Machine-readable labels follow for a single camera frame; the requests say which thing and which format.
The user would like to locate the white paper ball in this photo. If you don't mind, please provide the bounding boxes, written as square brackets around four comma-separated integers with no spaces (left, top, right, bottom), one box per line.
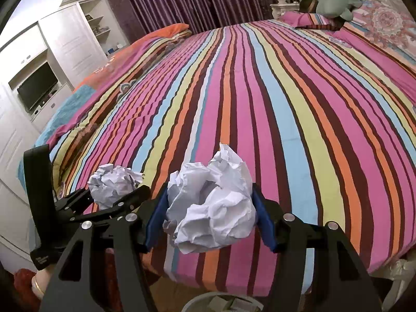
[87,164,144,211]

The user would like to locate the white trash bin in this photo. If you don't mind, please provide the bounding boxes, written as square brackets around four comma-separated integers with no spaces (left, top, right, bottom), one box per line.
[181,291,264,312]

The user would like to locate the person's left hand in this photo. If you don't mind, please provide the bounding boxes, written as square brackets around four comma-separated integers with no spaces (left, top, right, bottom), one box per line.
[31,264,56,300]

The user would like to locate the folded orange striped quilt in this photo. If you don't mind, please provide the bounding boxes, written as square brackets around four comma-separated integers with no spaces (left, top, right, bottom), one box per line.
[17,22,193,183]

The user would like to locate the black television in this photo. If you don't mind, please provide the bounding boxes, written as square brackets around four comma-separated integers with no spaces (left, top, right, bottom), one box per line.
[17,63,58,111]

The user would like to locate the white wardrobe cabinet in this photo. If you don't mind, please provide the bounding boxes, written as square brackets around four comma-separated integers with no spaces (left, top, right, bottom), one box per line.
[1,0,127,272]

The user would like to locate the striped colourful bed cover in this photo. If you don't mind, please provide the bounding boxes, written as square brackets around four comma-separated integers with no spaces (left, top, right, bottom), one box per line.
[17,19,416,298]

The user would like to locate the purple curtain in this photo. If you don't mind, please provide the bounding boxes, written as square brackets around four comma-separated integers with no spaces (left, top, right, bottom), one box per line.
[108,0,266,42]

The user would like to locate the white nightstand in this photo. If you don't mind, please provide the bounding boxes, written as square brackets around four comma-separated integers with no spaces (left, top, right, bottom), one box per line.
[270,2,300,20]

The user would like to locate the small striped pillow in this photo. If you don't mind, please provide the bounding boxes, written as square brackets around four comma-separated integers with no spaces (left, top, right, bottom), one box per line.
[279,11,344,31]

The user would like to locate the floral patterned pillow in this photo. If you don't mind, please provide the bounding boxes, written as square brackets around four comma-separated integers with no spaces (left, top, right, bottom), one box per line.
[328,0,416,105]

